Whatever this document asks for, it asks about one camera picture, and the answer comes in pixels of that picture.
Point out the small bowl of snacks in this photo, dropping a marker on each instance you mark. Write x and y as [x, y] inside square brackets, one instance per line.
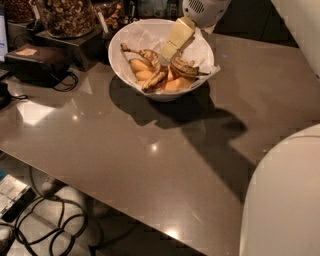
[109, 13]

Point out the dark metal jar stand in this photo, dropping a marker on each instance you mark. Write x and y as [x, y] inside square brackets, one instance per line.
[84, 52]

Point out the monitor edge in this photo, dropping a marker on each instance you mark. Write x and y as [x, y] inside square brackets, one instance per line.
[3, 34]

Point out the white ceramic bowl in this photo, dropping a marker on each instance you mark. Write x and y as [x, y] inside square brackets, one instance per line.
[122, 70]

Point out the white box on floor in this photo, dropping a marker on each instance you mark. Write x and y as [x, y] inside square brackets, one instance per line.
[13, 197]

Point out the glass jar of nuts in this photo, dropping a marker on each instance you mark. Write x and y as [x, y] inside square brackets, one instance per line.
[66, 19]

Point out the short spotted brown banana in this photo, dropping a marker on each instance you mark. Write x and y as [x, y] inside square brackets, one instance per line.
[186, 69]

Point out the black box with label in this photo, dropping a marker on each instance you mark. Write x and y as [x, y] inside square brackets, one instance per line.
[42, 66]

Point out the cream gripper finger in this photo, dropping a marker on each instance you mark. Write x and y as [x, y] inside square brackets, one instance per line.
[181, 32]

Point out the long spotted brown banana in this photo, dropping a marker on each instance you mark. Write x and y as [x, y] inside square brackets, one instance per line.
[159, 72]

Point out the yellow bananas under pile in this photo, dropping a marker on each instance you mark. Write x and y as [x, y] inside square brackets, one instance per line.
[172, 83]

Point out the black round object left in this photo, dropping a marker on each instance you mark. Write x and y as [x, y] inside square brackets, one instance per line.
[5, 96]

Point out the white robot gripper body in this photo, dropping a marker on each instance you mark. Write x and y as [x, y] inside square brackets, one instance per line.
[207, 12]

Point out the dark jar of nuts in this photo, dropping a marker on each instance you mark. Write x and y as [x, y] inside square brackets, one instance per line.
[18, 11]

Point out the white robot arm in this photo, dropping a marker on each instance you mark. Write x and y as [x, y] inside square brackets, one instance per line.
[281, 214]

